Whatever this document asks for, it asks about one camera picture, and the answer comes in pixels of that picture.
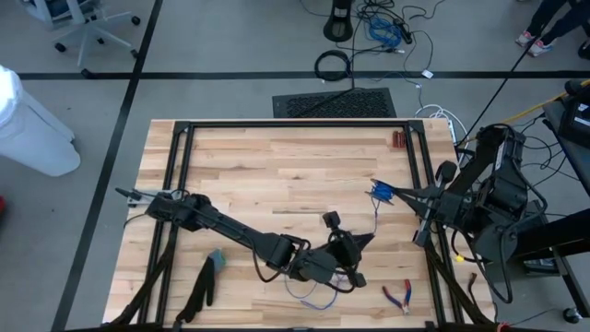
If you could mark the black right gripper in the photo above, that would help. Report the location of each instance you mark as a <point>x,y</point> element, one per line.
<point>449,207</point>

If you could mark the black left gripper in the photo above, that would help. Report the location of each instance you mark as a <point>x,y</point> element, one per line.
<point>343,249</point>

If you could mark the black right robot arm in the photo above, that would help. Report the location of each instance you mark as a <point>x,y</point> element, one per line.
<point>498,184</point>

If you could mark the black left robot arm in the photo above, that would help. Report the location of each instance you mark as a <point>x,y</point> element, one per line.
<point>230,226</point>

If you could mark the small red block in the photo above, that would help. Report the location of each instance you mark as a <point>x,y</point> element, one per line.
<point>399,139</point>

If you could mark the white power strip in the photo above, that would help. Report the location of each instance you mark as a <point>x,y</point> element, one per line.
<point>451,131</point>

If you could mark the small white adapter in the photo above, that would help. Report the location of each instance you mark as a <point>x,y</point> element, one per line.
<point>427,74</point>

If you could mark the black perforated floor mat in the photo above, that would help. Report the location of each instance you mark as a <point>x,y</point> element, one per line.
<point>332,105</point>

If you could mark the black slanted pole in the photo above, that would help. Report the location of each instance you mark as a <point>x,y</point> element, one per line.
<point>493,97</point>

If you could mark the black side table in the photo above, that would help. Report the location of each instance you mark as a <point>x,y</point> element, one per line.
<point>553,230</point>

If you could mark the grey side table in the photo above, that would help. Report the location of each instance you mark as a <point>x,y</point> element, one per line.
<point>571,166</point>

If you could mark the black power strip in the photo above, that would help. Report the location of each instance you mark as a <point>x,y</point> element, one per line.
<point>405,33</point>

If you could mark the black equipment case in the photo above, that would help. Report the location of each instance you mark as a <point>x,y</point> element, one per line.
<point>576,124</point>

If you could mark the black cylindrical bin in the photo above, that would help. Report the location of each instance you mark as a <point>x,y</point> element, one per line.
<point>338,27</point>

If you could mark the black round foot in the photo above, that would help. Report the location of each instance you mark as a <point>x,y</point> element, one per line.
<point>572,315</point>

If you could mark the person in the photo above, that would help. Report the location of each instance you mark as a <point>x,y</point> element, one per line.
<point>548,18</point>

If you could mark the white blue office chair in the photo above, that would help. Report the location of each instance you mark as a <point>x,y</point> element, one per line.
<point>90,27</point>

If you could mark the white trash bin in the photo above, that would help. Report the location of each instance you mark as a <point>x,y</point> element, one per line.
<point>32,133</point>

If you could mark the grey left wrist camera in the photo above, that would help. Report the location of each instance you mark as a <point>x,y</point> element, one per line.
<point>313,267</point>

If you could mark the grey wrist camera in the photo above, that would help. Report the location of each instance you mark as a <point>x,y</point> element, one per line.
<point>495,242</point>
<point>313,267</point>

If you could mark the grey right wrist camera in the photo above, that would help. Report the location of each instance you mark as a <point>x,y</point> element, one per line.
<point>495,242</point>

